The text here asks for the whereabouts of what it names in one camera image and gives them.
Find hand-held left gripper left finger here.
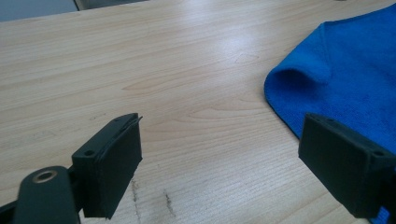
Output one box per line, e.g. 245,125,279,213
71,113,144,220

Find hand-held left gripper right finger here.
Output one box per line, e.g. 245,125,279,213
297,112,396,219

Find blue microfiber cloth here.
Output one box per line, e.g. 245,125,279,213
263,3,396,224

